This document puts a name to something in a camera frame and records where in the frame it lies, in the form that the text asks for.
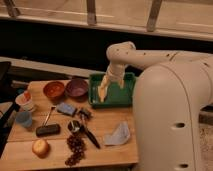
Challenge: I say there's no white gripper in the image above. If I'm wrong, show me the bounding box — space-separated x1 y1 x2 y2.
98 63 125 102

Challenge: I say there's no orange bowl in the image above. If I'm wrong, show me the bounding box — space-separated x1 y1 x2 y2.
43 81 65 100

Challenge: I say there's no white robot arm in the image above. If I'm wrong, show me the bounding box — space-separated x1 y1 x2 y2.
98 42 213 171

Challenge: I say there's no green plastic tray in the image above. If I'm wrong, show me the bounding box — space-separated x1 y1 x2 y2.
88 72 136 108

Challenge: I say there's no purple bowl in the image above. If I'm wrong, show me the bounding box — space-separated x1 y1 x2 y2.
65 78 88 98

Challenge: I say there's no small dark toy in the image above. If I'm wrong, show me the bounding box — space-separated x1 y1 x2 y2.
79 108 92 119

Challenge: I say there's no crumpled white cloth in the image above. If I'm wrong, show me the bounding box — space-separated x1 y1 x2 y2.
104 121 130 146

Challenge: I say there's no blue sponge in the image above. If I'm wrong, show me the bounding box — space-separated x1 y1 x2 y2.
56 102 77 116

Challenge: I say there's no small metal cup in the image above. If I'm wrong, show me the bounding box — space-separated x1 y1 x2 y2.
68 120 81 134

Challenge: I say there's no metal spoon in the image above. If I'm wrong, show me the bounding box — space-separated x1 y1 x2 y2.
43 106 56 126

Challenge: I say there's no bunch of dark grapes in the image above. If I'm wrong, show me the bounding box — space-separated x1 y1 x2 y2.
65 135 86 167

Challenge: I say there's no black rectangular block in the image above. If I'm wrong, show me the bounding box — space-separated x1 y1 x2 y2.
36 124 60 137

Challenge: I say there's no white cup with orange item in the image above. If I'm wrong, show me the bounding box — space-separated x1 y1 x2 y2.
15 91 35 112

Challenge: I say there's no blue plastic cup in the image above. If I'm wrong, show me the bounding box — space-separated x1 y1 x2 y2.
15 111 32 128

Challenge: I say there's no round bread roll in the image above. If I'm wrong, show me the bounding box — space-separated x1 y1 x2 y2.
32 139 50 157

